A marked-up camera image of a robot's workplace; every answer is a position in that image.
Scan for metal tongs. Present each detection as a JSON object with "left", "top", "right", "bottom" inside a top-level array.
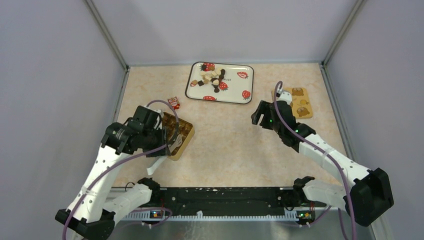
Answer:
[{"left": 146, "top": 134, "right": 184, "bottom": 176}]

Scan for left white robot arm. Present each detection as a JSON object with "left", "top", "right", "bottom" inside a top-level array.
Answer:
[{"left": 55, "top": 106, "right": 171, "bottom": 240}]

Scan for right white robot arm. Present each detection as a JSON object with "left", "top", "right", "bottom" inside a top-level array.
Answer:
[{"left": 251, "top": 91, "right": 394, "bottom": 227}]

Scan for gold chocolate box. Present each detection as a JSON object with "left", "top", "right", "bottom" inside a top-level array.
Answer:
[{"left": 162, "top": 112, "right": 195, "bottom": 161}]

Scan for wooden animal puzzle board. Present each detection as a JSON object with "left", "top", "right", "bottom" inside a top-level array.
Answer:
[{"left": 283, "top": 87, "right": 314, "bottom": 119}]

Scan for strawberry pattern tray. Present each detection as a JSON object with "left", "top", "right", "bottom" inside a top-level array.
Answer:
[{"left": 185, "top": 61, "right": 255, "bottom": 105}]

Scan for pile of chocolates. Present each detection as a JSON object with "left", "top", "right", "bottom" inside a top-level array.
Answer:
[{"left": 189, "top": 62, "right": 229, "bottom": 93}]

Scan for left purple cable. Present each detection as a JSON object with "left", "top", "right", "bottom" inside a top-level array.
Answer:
[{"left": 61, "top": 99, "right": 180, "bottom": 240}]

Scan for purple cable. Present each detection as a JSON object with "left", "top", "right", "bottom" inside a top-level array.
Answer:
[
  {"left": 272, "top": 81, "right": 359, "bottom": 240},
  {"left": 61, "top": 99, "right": 180, "bottom": 240}
]

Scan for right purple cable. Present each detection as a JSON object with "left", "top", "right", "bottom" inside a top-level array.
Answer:
[{"left": 272, "top": 81, "right": 359, "bottom": 240}]

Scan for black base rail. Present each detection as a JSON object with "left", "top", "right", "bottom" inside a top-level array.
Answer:
[{"left": 129, "top": 186, "right": 327, "bottom": 218}]

